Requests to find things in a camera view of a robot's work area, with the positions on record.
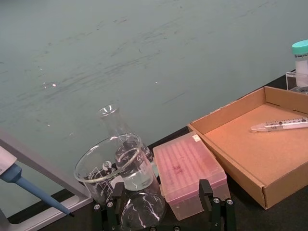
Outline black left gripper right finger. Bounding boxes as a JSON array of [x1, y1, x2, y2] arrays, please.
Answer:
[[199, 179, 236, 231]]

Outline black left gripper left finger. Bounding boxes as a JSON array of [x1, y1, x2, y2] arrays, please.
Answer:
[[93, 181, 126, 231]]

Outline clear glass beaker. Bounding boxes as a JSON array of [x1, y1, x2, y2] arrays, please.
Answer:
[[74, 134, 167, 230]]

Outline pink pipette tip box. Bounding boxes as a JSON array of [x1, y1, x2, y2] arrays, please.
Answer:
[[152, 131, 228, 221]]

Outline shallow brown cardboard tray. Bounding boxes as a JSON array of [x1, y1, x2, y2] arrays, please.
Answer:
[[187, 86, 308, 210]]

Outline clear glass conical flask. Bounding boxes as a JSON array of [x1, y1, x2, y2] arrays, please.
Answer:
[[98, 103, 157, 174]]

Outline black table cloth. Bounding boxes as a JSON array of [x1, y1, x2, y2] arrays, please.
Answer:
[[7, 74, 308, 231]]

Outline blue and white pipette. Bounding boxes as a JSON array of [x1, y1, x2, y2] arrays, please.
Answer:
[[0, 146, 73, 217]]

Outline clear conical centrifuge tube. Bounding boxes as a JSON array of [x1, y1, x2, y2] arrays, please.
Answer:
[[251, 116, 308, 133]]

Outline clear plastic case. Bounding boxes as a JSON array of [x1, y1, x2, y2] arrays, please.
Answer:
[[285, 69, 308, 95]]

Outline plastic jar with teal cap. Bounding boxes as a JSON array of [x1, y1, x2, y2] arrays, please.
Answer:
[[291, 39, 308, 89]]

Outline grey metal stand frame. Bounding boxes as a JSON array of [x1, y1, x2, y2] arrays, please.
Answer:
[[0, 127, 95, 231]]

